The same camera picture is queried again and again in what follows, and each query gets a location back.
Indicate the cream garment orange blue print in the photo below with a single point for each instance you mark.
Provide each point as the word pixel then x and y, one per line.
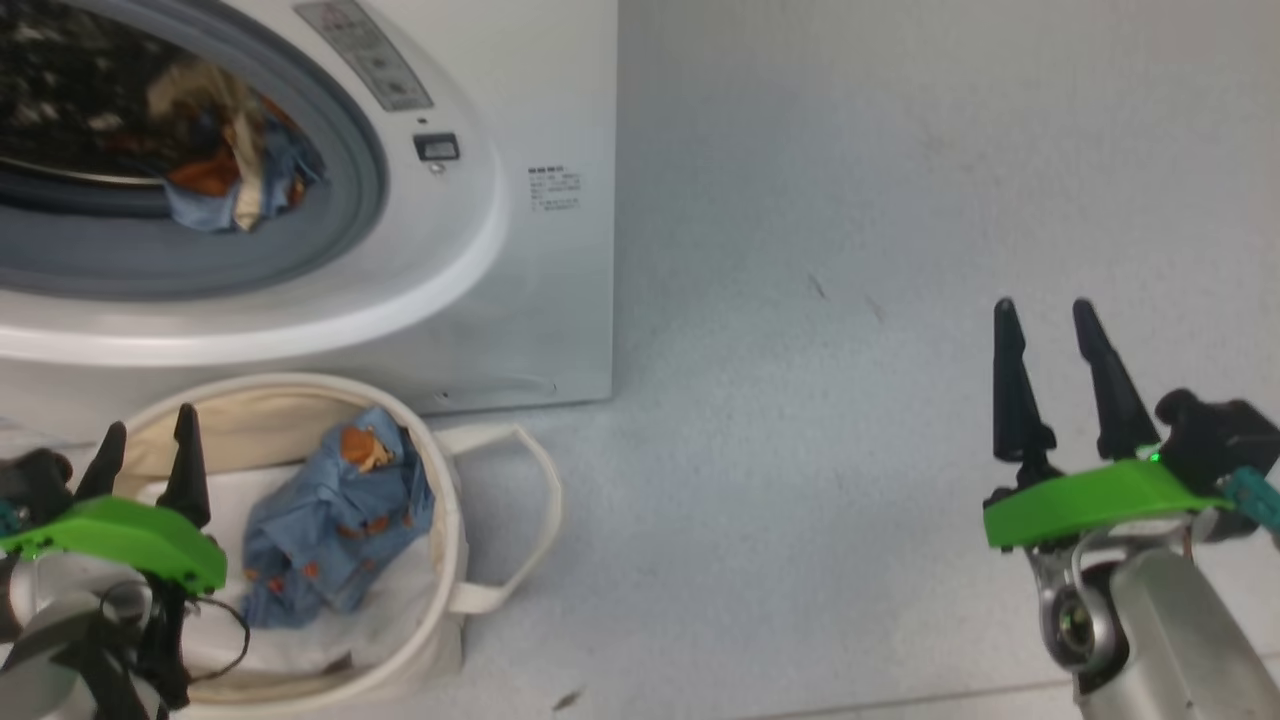
pixel 240 150

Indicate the blue denim garment orange patches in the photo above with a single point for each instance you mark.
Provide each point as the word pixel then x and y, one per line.
pixel 330 520

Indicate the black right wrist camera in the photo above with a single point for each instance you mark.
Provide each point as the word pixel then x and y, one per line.
pixel 1215 430

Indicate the white front-loading washing machine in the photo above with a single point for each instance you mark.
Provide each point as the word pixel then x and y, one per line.
pixel 540 300

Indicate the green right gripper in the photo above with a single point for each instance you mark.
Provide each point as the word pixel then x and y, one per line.
pixel 1090 505

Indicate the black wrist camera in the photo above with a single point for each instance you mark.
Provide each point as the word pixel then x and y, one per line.
pixel 35 480
pixel 1215 430

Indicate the white canvas laundry basket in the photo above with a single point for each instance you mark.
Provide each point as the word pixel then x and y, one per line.
pixel 450 520

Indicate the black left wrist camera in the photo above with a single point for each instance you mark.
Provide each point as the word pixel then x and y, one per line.
pixel 35 480

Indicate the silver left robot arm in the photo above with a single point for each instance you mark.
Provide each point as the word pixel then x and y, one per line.
pixel 70 640

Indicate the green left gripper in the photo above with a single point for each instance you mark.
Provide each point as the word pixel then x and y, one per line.
pixel 120 535

